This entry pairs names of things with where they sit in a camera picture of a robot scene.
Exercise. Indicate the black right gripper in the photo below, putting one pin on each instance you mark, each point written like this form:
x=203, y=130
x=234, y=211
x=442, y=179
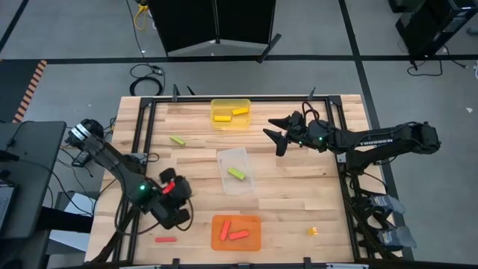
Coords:
x=298, y=130

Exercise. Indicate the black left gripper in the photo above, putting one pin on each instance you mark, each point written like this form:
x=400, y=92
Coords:
x=172, y=211

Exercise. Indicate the green rectangular block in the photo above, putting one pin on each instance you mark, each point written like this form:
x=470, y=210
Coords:
x=177, y=140
x=236, y=173

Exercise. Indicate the yellow rectangular block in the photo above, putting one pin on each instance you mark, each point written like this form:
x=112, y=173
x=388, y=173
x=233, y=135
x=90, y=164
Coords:
x=222, y=118
x=312, y=231
x=240, y=111

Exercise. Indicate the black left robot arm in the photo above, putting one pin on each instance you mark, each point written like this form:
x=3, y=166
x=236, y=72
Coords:
x=112, y=157

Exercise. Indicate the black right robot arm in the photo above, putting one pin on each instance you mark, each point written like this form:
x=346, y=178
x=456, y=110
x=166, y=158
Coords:
x=373, y=142

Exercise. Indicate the clear plastic tray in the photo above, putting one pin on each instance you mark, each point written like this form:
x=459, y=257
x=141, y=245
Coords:
x=233, y=157

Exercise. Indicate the yellow translucent plastic tray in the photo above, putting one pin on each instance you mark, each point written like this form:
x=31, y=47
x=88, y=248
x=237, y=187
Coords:
x=220, y=106

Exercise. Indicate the orange translucent plastic tray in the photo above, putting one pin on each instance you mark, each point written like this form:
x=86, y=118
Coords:
x=254, y=244

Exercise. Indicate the white sheet under desk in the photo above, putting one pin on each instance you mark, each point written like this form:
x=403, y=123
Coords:
x=71, y=239

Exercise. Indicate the grey fabric pouch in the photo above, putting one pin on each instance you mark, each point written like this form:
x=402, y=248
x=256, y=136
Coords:
x=397, y=237
x=388, y=203

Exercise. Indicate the black folding divider panel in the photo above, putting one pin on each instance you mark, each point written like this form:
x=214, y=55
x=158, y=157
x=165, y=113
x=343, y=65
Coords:
x=209, y=22

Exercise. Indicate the dark grey side desk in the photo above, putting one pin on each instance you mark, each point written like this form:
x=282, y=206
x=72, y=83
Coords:
x=33, y=149

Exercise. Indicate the black equipment rack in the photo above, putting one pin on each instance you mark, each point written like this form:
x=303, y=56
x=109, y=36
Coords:
x=433, y=22

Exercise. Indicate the black mat hazard striped edge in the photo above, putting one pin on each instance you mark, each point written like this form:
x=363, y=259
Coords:
x=15, y=86

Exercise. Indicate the black frame clamp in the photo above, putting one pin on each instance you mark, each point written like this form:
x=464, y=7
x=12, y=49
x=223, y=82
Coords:
x=175, y=263
x=307, y=262

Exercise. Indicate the black aluminium table frame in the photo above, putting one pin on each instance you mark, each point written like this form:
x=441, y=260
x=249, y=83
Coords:
x=186, y=99

